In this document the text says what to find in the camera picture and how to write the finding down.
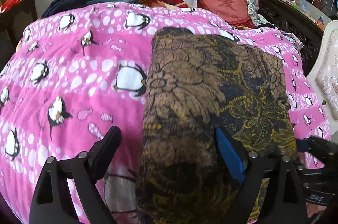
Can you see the pink penguin print blanket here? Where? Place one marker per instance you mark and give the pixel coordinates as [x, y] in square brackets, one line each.
[66, 81]

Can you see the cream ornate chair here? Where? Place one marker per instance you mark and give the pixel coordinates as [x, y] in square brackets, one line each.
[327, 73]

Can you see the olive brown floral garment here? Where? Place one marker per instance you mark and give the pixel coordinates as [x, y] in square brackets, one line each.
[198, 94]

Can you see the pale ruffled cloth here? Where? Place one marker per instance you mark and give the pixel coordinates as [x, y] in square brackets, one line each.
[254, 12]

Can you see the clutter of small colourful things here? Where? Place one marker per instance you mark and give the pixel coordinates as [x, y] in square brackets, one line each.
[298, 2]

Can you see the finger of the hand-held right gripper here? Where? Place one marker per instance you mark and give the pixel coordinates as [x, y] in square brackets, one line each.
[320, 148]

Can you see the dark carved wooden headboard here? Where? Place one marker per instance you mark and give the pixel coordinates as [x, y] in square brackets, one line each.
[290, 26]

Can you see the dark wooden side table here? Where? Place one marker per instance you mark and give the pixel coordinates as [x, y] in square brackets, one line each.
[18, 23]

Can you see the red heart pillow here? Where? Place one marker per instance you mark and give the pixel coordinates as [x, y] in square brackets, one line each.
[224, 4]

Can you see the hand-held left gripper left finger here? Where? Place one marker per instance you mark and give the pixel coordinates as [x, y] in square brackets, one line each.
[105, 150]

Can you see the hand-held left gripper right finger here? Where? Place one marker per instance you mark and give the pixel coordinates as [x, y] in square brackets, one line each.
[229, 152]

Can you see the red packet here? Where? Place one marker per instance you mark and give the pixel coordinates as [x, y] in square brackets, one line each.
[14, 2]

